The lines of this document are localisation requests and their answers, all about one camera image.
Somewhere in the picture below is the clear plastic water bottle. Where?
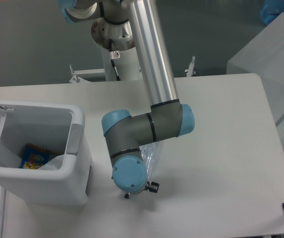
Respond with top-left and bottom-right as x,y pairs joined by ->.
140,142 -> 160,180

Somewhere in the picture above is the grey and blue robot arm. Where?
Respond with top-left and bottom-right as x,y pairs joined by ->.
58,0 -> 195,198

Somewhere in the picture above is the white trash can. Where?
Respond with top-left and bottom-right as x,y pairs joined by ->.
0,101 -> 92,205

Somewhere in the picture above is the blue snack packet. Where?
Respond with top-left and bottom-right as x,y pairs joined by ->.
19,143 -> 58,170

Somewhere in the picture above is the translucent white storage box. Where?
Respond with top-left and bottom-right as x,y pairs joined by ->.
227,13 -> 284,123

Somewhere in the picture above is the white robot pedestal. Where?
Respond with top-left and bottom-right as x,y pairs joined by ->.
101,48 -> 141,81

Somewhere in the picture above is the white mounting bracket frame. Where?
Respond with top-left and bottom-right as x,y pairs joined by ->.
69,56 -> 196,83

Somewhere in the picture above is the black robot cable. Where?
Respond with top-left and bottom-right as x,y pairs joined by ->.
108,39 -> 121,81

